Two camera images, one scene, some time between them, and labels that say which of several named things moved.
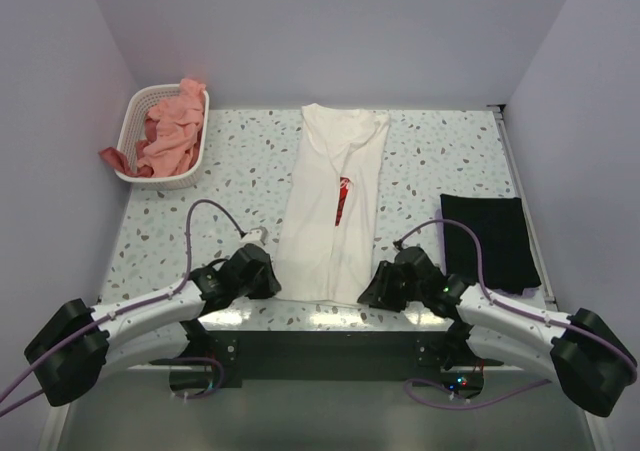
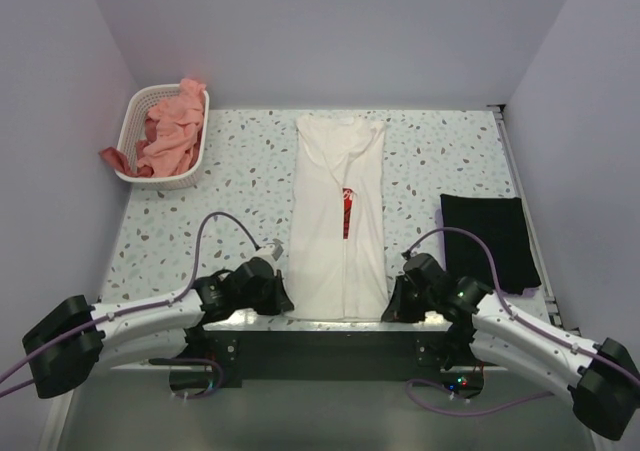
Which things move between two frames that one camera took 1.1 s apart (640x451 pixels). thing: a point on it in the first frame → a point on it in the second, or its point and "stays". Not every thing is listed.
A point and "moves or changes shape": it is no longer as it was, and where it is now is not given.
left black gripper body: [260, 287] → [260, 302]
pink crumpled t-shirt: [178, 121] stays
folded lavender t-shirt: [440, 242] stays
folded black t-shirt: [506, 258] stays
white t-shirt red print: [330, 230] moves or changes shape
